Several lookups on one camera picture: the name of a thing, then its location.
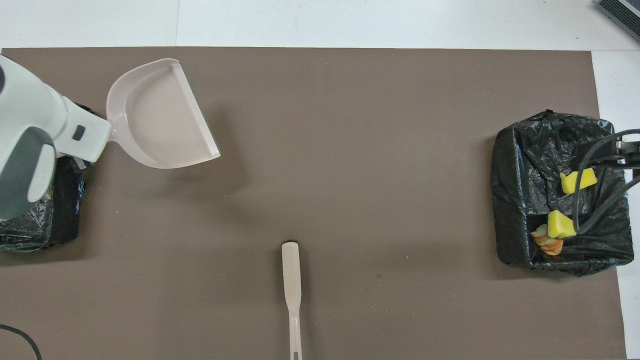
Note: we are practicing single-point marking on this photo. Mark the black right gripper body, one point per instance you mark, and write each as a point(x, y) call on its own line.
point(631, 158)

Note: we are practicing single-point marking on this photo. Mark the brown table mat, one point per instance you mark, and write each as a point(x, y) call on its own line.
point(350, 150)

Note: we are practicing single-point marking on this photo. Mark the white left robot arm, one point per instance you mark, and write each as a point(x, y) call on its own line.
point(30, 125)

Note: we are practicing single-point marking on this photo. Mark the beige brush with black bristles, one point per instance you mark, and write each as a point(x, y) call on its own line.
point(291, 270)

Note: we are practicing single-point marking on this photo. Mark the beige plastic dustpan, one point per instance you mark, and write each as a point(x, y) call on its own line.
point(160, 115)

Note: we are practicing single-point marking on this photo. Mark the pale bread chunk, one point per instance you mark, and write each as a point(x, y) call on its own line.
point(547, 245)

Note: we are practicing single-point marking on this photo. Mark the notched yellow sponge piece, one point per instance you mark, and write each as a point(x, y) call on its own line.
point(585, 180)

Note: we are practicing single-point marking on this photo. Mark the yellow sponge with green edge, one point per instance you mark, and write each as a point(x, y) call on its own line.
point(561, 226)

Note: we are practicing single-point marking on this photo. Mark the dark ribbed panel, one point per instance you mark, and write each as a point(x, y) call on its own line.
point(625, 15)

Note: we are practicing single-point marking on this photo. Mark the black bag lined bin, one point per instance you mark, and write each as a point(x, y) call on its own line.
point(525, 200)
point(65, 210)

